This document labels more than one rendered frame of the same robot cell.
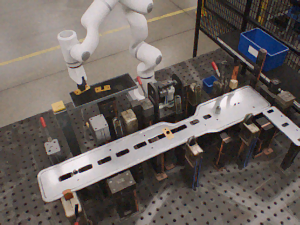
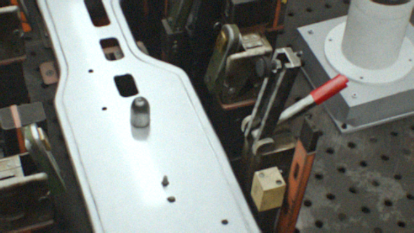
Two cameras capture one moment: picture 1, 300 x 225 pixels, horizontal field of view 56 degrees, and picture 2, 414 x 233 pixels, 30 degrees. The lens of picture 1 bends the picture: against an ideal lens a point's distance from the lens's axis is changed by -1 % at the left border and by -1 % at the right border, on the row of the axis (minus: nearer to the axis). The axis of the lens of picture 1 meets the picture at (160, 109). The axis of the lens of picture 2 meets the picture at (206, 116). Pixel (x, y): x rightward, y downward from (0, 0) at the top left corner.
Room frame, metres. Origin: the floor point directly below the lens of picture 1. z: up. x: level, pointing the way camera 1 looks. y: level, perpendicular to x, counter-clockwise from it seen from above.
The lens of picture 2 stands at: (1.28, -1.12, 1.93)
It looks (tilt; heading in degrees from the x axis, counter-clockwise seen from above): 49 degrees down; 93
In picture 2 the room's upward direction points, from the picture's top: 6 degrees clockwise
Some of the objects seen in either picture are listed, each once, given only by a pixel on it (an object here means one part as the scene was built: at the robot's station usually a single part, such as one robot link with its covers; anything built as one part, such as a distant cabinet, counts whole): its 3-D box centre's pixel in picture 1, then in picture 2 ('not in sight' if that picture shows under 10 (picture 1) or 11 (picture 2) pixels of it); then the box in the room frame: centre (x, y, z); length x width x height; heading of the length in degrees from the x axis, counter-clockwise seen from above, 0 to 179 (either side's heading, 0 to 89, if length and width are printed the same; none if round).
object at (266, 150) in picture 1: (269, 133); not in sight; (1.09, -0.68, 0.84); 0.11 x 0.06 x 0.29; 27
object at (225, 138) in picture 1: (221, 152); (31, 172); (0.96, -0.36, 0.84); 0.11 x 0.08 x 0.29; 27
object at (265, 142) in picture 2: not in sight; (264, 146); (1.33, -0.41, 1.06); 0.03 x 0.01 x 0.03; 27
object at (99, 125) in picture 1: (104, 145); not in sight; (0.98, 0.33, 0.90); 0.13 x 0.10 x 0.41; 27
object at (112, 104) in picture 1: (109, 117); not in sight; (1.18, 0.32, 0.92); 0.10 x 0.08 x 0.45; 117
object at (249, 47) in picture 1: (261, 48); not in sight; (1.65, -0.71, 1.09); 0.30 x 0.17 x 0.13; 28
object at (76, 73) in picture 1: (76, 70); not in sight; (1.12, 0.42, 1.35); 0.10 x 0.07 x 0.11; 43
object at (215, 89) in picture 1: (216, 102); (259, 203); (1.35, -0.38, 0.88); 0.07 x 0.06 x 0.35; 27
